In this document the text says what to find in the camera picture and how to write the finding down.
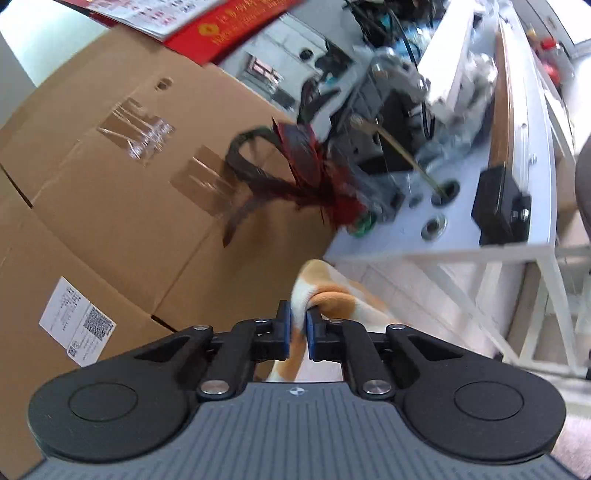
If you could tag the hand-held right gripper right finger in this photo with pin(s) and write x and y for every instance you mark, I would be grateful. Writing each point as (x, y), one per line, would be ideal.
(311, 334)

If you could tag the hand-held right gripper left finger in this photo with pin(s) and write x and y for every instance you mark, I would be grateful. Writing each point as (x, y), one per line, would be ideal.
(286, 332)

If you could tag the orange striped shirt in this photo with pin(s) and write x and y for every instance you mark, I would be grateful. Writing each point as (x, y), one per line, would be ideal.
(332, 295)

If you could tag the plain cardboard box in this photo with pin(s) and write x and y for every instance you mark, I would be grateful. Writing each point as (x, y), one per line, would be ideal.
(240, 277)

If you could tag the white table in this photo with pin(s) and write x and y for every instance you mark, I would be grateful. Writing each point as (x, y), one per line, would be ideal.
(401, 230)

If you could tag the white square code label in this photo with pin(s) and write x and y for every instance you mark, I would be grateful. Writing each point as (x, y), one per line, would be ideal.
(92, 332)

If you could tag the white text shipping label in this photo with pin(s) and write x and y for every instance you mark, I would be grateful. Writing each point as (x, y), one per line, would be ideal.
(62, 309)

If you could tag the grey metal press machine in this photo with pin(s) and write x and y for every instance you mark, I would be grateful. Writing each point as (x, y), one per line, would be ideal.
(383, 120)

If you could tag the long sealer with black block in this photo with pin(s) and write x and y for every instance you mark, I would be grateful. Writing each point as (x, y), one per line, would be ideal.
(501, 203)

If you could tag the taped cardboard box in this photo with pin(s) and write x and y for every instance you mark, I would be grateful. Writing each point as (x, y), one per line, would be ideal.
(92, 184)

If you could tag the large labelled cardboard box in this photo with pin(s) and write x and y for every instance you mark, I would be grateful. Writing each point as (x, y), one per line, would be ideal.
(27, 300)

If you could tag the grey quilted chair seat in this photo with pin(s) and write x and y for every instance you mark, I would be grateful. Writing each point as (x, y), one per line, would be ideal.
(585, 175)

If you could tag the white bar sealer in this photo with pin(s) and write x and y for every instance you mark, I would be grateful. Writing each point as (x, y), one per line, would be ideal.
(461, 55)

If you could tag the red black equipment in background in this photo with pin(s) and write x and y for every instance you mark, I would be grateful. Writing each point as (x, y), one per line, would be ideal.
(369, 18)

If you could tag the wall mirror panel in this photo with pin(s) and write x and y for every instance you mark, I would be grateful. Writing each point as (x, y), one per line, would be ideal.
(277, 60)

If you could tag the white wall calendar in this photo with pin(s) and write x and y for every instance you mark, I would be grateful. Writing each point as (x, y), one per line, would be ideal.
(138, 11)

